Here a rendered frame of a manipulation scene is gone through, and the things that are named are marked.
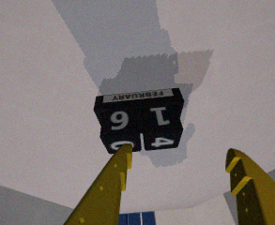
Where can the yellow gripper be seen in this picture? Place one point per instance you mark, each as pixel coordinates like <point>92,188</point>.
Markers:
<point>254,189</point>

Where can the black cube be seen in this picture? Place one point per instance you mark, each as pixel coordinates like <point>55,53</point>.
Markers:
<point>162,128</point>
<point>120,127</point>

